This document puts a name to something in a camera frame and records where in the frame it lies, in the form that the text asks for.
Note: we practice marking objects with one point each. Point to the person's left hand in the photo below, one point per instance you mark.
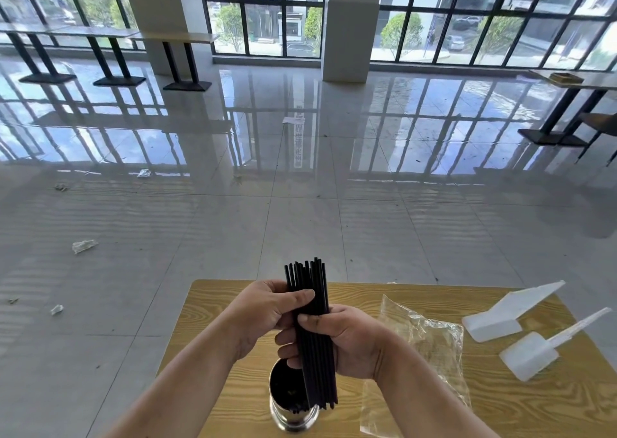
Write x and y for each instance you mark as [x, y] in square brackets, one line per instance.
[255, 312]

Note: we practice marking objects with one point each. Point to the person's right hand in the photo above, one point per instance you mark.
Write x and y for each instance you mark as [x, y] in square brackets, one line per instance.
[356, 344]

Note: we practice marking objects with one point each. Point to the person's right thumb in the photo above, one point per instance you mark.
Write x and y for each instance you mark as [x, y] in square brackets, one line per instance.
[315, 320]

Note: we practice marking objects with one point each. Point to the person's left thumb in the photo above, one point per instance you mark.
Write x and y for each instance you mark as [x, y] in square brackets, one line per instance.
[296, 300]

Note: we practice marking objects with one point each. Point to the bundle of black straws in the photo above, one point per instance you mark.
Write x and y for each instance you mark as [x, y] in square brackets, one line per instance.
[315, 370]

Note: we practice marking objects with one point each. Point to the person's right forearm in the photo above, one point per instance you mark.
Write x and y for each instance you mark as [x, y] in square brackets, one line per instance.
[424, 399]

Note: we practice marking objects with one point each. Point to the person's left forearm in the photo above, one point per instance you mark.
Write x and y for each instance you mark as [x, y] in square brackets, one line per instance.
[188, 394]

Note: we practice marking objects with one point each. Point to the stainless steel cup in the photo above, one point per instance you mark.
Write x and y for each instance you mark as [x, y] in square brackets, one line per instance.
[284, 404]

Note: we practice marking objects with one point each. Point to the clear plastic bag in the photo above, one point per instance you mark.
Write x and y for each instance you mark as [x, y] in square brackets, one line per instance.
[434, 351]

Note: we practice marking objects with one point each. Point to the white paper sheet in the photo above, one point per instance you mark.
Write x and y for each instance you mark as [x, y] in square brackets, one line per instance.
[293, 120]

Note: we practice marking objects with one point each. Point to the small plastic wrapper scrap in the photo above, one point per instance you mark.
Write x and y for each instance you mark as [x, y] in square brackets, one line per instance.
[144, 172]
[57, 309]

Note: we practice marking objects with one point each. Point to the crumpled clear plastic wrapper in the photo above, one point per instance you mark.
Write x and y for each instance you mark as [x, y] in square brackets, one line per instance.
[84, 246]

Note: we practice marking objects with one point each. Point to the long table black legs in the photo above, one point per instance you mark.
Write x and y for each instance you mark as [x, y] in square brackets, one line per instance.
[113, 62]
[41, 62]
[181, 64]

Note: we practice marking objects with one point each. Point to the green tree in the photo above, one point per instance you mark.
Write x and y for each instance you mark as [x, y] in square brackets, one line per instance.
[401, 33]
[230, 26]

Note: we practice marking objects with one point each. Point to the silver parked car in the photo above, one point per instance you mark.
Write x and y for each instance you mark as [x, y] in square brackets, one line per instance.
[454, 42]

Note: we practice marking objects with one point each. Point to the dark chair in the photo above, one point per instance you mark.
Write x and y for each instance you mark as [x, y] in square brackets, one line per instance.
[600, 124]

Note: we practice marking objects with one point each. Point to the brown tray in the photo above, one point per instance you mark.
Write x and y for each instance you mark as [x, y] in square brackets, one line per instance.
[567, 78]

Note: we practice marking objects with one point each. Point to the wooden table black pedestal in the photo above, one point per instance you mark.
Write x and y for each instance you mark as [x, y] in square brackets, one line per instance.
[573, 100]

